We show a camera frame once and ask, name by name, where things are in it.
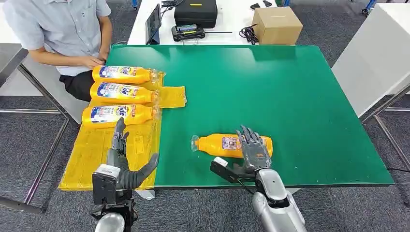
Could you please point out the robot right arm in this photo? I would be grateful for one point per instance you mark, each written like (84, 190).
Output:
(275, 208)

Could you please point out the black carrying case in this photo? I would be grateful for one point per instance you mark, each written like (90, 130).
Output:
(195, 13)

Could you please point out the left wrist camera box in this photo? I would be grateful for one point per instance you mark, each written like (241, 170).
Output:
(104, 185)

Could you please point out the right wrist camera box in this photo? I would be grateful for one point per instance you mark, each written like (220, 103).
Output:
(225, 169)

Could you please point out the black handheld controller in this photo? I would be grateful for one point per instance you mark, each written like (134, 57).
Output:
(187, 33)

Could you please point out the white table foot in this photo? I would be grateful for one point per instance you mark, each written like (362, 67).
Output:
(293, 191)
(145, 194)

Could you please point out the small black device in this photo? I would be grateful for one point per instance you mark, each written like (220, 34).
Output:
(255, 6)
(267, 4)

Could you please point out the brown cardboard box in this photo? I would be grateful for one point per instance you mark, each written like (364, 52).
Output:
(277, 27)

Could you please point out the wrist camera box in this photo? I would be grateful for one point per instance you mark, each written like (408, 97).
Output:
(225, 169)
(104, 185)

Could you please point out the green table mat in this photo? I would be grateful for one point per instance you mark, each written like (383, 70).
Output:
(288, 96)

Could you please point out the orange drink bottle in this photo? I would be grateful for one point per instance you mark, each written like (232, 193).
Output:
(213, 145)
(121, 93)
(121, 74)
(118, 115)

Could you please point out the black tablet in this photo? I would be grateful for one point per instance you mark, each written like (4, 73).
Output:
(153, 22)

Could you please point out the person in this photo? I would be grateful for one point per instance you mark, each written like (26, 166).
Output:
(64, 25)

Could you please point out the white table with metal legs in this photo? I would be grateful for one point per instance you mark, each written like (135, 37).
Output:
(368, 64)
(48, 86)

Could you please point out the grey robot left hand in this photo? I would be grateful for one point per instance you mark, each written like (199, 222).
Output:
(128, 177)

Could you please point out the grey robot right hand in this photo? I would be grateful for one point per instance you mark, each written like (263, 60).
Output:
(254, 153)

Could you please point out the yellow plastic sheet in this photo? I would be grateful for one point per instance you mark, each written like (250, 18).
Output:
(93, 153)

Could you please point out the person's right hand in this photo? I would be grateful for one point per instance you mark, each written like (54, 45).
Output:
(91, 62)

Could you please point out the thin black rod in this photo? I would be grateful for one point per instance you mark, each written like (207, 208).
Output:
(217, 32)

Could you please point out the person's left hand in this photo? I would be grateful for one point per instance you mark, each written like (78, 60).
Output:
(103, 56)

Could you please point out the blue frame leg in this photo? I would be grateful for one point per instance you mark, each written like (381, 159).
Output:
(134, 3)
(368, 5)

